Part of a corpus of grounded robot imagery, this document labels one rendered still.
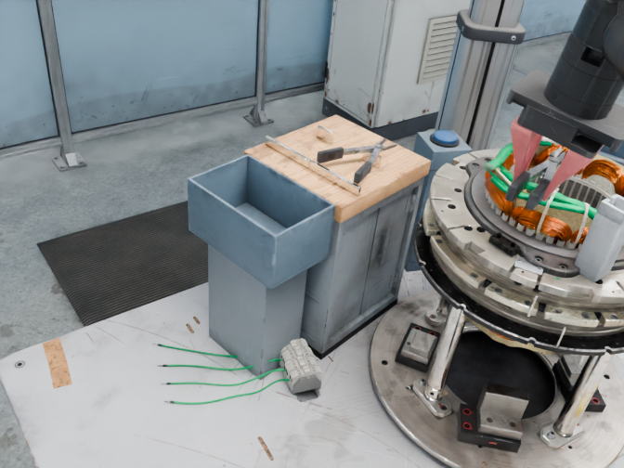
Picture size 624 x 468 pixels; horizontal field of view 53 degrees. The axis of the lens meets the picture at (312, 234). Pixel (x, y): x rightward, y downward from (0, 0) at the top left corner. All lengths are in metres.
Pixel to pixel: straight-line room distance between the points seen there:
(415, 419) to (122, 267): 1.63
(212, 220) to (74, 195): 2.01
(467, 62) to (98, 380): 0.82
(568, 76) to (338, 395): 0.57
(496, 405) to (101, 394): 0.54
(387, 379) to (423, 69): 2.44
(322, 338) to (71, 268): 1.56
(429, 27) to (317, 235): 2.43
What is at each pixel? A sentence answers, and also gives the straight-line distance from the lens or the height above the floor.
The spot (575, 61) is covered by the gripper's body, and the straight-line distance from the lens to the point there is 0.57.
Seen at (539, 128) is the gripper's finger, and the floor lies 1.28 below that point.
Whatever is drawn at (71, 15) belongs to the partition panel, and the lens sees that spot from 2.82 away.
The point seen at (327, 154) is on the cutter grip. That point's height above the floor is 1.09.
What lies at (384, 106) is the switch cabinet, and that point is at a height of 0.22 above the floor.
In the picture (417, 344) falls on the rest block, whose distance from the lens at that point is 0.96.
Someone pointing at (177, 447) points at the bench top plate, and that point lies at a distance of 0.89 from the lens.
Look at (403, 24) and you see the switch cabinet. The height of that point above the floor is 0.62.
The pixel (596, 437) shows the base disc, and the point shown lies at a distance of 1.00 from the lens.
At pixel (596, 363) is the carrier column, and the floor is 0.95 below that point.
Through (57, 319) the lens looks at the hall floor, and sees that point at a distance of 2.23.
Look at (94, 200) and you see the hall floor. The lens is 2.77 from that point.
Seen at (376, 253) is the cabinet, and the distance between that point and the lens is 0.96.
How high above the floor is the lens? 1.51
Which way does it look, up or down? 36 degrees down
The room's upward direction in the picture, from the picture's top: 6 degrees clockwise
